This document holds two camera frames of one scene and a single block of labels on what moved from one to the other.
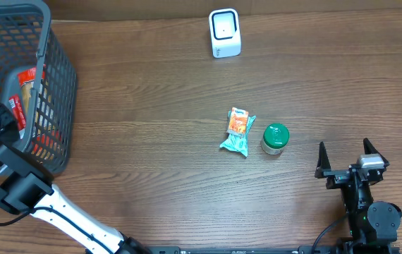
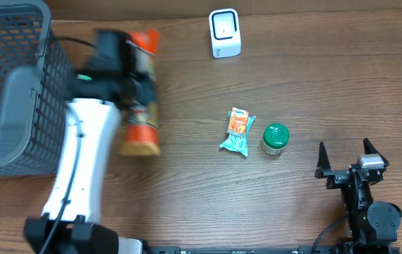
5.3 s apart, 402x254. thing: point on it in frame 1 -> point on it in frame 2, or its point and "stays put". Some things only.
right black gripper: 338,177 stays put
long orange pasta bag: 20,105 -> 142,135
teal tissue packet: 238,142 stays put
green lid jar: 275,137 stays put
